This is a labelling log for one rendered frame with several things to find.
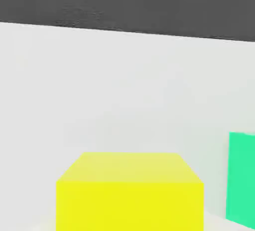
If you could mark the small yellow cube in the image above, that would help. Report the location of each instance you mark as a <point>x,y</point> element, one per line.
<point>129,205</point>

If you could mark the large turquoise box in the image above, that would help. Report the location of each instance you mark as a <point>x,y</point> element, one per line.
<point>241,179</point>

